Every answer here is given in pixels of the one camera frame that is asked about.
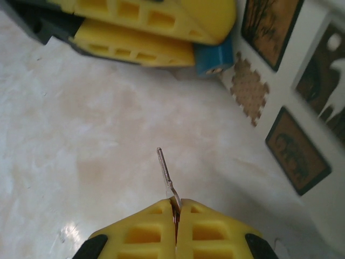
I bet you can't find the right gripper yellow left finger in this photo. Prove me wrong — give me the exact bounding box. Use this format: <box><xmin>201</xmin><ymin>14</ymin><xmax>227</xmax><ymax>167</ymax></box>
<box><xmin>76</xmin><ymin>199</ymin><xmax>179</xmax><ymax>259</ymax></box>

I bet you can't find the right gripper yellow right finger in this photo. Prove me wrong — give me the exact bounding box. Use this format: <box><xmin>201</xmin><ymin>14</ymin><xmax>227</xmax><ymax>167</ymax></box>
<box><xmin>175</xmin><ymin>199</ymin><xmax>273</xmax><ymax>259</ymax></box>

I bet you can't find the blue cylindrical object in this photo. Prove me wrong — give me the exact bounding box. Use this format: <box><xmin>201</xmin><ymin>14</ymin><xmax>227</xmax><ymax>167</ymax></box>
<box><xmin>194</xmin><ymin>36</ymin><xmax>235</xmax><ymax>79</ymax></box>

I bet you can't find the white box with picture tiles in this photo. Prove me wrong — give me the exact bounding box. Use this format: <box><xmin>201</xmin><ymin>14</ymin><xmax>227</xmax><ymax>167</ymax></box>
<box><xmin>218</xmin><ymin>0</ymin><xmax>345</xmax><ymax>198</ymax></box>

